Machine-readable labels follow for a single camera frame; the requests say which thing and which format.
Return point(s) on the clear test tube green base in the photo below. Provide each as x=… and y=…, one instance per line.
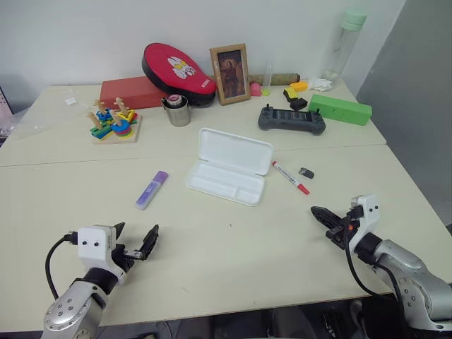
x=267, y=79

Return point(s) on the clear plastic bag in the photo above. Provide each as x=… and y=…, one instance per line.
x=46, y=116

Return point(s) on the dark object beside table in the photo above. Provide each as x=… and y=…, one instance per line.
x=4, y=102

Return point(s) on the small white label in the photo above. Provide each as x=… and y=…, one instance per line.
x=71, y=101

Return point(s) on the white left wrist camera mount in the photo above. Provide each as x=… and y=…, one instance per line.
x=92, y=250

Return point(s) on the purple highlighter pen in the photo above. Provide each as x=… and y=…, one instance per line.
x=152, y=190

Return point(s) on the yellow sponge block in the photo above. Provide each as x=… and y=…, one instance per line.
x=289, y=93

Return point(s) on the wooden picture frame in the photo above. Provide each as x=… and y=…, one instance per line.
x=231, y=74

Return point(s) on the wooden shape stacking toy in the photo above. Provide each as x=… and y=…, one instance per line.
x=114, y=127

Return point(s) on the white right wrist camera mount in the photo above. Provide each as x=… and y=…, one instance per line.
x=367, y=215

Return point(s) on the crumpled white tissue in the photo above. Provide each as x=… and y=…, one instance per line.
x=320, y=84

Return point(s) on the red rectangular box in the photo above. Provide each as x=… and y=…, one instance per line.
x=123, y=92

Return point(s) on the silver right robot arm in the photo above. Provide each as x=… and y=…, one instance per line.
x=409, y=275

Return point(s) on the clear bottle with green lid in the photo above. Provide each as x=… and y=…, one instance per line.
x=340, y=49

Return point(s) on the red black oval pad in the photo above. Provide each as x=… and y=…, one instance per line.
x=176, y=70

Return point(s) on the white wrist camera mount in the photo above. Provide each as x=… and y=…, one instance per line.
x=92, y=250
x=367, y=215

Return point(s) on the green rectangular box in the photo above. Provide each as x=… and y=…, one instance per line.
x=340, y=109

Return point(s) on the small pink toy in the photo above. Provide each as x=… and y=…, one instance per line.
x=255, y=89

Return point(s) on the grey handheld game controller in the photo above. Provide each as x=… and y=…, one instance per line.
x=291, y=121

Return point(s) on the small black pen cap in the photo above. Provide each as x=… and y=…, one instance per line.
x=306, y=173

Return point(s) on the small black block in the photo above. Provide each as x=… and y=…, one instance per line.
x=298, y=104

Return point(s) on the stainless steel cup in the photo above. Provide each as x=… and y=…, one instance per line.
x=179, y=116

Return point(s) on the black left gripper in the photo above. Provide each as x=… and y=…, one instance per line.
x=124, y=256

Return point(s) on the white plastic case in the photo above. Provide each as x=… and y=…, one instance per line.
x=229, y=166

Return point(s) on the brown rolled stick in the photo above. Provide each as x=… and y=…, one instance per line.
x=282, y=78

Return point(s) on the red and white marker pen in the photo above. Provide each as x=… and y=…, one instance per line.
x=290, y=177

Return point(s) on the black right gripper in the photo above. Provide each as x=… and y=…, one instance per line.
x=342, y=234

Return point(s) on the pink tape roll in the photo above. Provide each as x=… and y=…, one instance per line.
x=174, y=100

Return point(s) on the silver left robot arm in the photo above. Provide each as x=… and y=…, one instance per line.
x=70, y=307

